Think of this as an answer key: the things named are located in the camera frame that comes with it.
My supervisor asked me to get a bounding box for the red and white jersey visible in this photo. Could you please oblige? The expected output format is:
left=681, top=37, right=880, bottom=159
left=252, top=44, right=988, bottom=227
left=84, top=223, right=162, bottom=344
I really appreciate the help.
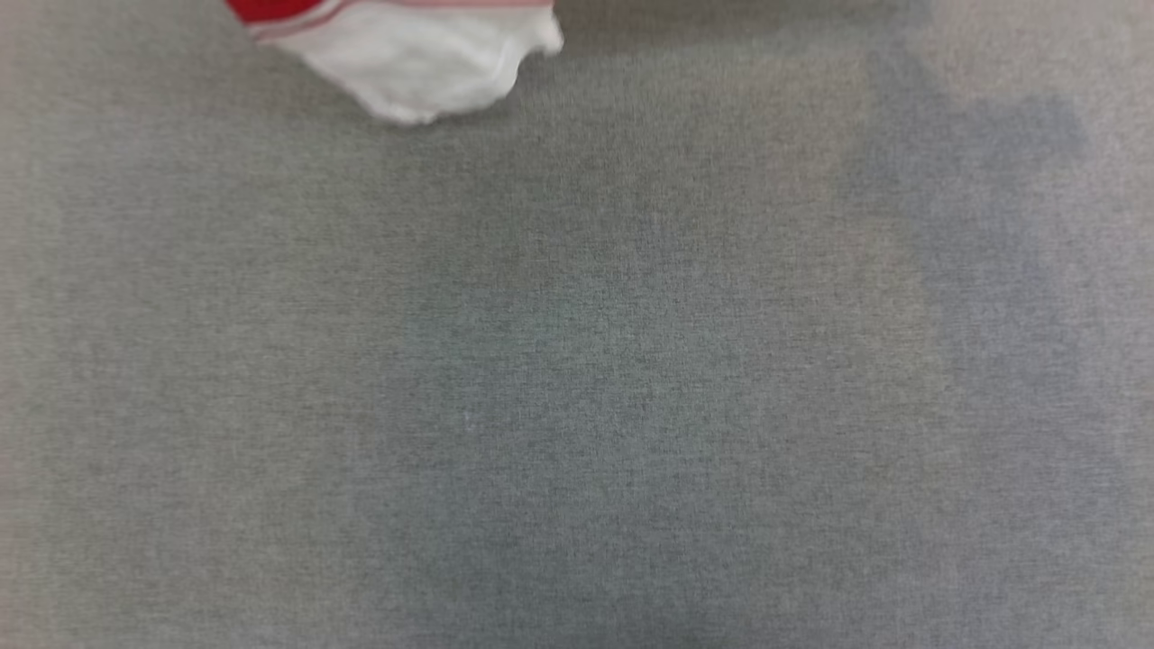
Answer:
left=224, top=0, right=566, bottom=125

